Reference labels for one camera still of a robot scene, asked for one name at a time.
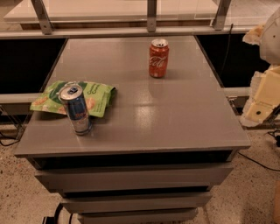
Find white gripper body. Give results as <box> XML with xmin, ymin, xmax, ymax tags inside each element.
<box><xmin>260</xmin><ymin>7</ymin><xmax>280</xmax><ymax>65</ymax></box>

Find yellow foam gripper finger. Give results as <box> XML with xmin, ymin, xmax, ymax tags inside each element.
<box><xmin>240</xmin><ymin>66</ymin><xmax>280</xmax><ymax>127</ymax></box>
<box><xmin>242</xmin><ymin>24</ymin><xmax>264</xmax><ymax>45</ymax></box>

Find blue silver redbull can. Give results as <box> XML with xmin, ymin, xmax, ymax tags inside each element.
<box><xmin>59</xmin><ymin>82</ymin><xmax>92</xmax><ymax>136</ymax></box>

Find orange coca-cola can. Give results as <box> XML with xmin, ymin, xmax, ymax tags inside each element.
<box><xmin>149</xmin><ymin>38</ymin><xmax>169</xmax><ymax>78</ymax></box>

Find grey drawer cabinet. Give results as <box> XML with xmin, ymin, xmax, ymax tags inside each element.
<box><xmin>15</xmin><ymin>36</ymin><xmax>250</xmax><ymax>224</ymax></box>

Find green snack bag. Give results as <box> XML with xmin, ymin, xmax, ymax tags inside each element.
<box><xmin>30</xmin><ymin>80</ymin><xmax>116</xmax><ymax>117</ymax></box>

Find black hanging cable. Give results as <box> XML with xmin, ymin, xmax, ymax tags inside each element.
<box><xmin>220</xmin><ymin>23</ymin><xmax>235</xmax><ymax>77</ymax></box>

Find black cable on floor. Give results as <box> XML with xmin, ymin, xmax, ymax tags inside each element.
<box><xmin>237</xmin><ymin>129</ymin><xmax>280</xmax><ymax>172</ymax></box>

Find metal railing frame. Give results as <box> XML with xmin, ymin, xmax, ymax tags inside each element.
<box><xmin>0</xmin><ymin>0</ymin><xmax>280</xmax><ymax>40</ymax></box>

